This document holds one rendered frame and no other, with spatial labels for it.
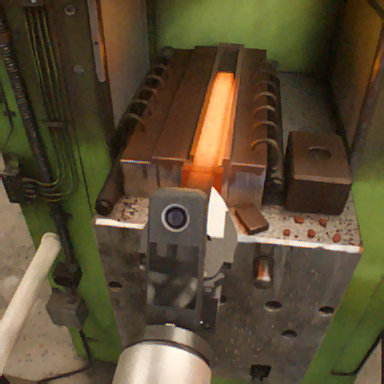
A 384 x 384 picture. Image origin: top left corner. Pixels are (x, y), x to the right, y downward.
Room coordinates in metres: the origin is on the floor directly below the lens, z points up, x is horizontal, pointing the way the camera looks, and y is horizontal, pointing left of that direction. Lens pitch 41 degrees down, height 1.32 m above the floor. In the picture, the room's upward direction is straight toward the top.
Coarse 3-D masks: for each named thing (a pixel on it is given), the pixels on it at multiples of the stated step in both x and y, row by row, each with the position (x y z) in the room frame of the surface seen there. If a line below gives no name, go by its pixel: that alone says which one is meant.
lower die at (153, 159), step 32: (192, 64) 0.76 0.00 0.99; (160, 96) 0.64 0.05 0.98; (192, 96) 0.62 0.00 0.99; (160, 128) 0.54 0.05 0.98; (192, 128) 0.52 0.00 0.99; (128, 160) 0.46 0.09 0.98; (160, 160) 0.45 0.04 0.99; (192, 160) 0.44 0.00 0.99; (224, 160) 0.44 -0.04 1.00; (256, 160) 0.44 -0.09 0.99; (128, 192) 0.46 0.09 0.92; (224, 192) 0.44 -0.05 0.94; (256, 192) 0.43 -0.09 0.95
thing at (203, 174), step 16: (224, 80) 0.65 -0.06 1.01; (224, 96) 0.58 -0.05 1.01; (208, 112) 0.52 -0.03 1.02; (224, 112) 0.52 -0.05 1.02; (208, 128) 0.48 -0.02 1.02; (224, 128) 0.51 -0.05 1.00; (208, 144) 0.43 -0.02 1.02; (208, 160) 0.40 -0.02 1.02; (192, 176) 0.36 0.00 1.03; (208, 176) 0.36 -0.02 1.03; (208, 192) 0.33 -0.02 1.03
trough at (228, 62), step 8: (224, 48) 0.84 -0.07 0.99; (232, 48) 0.83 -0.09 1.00; (224, 56) 0.81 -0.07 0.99; (232, 56) 0.81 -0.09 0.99; (224, 64) 0.77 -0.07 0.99; (232, 64) 0.77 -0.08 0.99; (216, 72) 0.70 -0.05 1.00; (224, 72) 0.73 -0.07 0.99; (232, 72) 0.73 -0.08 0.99; (232, 88) 0.65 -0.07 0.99; (232, 96) 0.61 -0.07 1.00; (224, 136) 0.51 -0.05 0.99
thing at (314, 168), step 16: (288, 144) 0.52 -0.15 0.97; (304, 144) 0.50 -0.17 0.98; (320, 144) 0.50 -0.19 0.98; (336, 144) 0.50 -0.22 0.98; (288, 160) 0.49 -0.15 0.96; (304, 160) 0.46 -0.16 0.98; (320, 160) 0.46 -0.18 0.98; (336, 160) 0.46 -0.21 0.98; (288, 176) 0.46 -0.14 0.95; (304, 176) 0.42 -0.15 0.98; (320, 176) 0.42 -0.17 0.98; (336, 176) 0.42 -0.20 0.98; (288, 192) 0.43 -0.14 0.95; (304, 192) 0.42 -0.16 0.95; (320, 192) 0.42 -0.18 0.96; (336, 192) 0.41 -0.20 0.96; (288, 208) 0.42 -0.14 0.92; (304, 208) 0.42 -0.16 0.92; (320, 208) 0.41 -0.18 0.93; (336, 208) 0.41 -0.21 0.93
